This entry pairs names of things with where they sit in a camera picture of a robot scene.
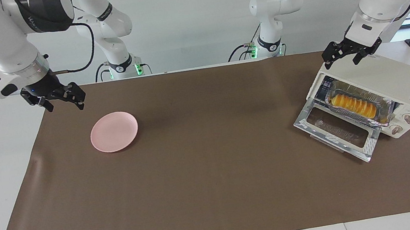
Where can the pink round plate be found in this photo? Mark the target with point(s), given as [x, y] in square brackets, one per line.
[114, 131]

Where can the silver foil tray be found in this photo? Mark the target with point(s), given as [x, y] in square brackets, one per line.
[386, 107]

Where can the yellow sliced bread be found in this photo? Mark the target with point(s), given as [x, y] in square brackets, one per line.
[354, 105]

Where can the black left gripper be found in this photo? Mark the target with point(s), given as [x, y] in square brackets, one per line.
[348, 47]

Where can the brown table mat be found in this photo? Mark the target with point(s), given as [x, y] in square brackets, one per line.
[214, 178]

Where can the glass oven door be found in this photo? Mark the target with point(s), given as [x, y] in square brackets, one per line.
[310, 124]

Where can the cream toaster oven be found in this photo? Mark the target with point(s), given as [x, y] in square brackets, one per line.
[396, 80]

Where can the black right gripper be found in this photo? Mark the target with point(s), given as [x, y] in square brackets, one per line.
[45, 89]

